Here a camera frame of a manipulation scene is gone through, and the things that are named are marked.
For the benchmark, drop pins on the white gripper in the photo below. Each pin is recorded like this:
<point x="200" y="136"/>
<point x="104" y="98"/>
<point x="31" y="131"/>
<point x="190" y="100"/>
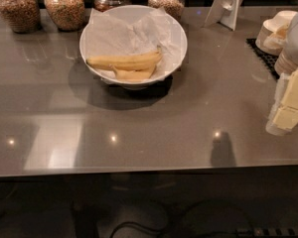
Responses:
<point x="285" y="119"/>

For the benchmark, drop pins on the yellow banana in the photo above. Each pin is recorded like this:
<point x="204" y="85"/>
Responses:
<point x="134" y="75"/>
<point x="131" y="62"/>

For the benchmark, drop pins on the white bowl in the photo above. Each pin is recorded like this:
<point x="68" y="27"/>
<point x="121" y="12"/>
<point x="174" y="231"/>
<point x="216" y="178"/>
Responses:
<point x="134" y="30"/>

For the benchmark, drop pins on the black rubber mat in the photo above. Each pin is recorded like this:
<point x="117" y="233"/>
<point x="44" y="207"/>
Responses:
<point x="267" y="59"/>

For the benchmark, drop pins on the white folded sign stand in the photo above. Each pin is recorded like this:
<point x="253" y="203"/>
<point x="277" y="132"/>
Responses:
<point x="223" y="12"/>

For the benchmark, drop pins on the black power strip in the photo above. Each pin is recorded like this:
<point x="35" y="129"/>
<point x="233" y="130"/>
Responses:
<point x="289" y="232"/>

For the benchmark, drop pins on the glass cereal jar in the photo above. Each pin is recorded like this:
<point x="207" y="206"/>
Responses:
<point x="166" y="0"/>
<point x="68" y="15"/>
<point x="22" y="16"/>

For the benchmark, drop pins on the white paper liner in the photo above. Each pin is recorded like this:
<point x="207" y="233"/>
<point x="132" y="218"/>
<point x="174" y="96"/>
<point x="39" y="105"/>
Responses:
<point x="132" y="46"/>

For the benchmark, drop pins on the leftmost glass cereal jar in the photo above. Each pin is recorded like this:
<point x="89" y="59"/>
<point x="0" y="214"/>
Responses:
<point x="22" y="16"/>

